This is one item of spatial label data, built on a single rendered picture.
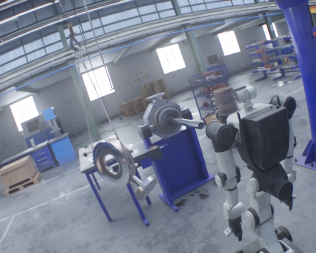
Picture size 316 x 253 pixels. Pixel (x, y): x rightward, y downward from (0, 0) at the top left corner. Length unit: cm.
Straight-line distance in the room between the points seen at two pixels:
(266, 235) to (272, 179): 58
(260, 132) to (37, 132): 1276
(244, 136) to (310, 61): 197
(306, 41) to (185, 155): 228
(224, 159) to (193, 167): 242
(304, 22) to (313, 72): 59
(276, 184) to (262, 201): 30
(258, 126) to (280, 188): 37
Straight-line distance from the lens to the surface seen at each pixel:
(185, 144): 349
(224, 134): 113
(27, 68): 921
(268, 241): 179
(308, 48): 297
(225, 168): 124
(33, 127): 1339
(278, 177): 133
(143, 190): 161
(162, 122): 301
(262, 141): 114
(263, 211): 165
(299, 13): 298
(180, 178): 358
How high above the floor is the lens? 169
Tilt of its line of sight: 13 degrees down
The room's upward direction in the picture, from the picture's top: 19 degrees counter-clockwise
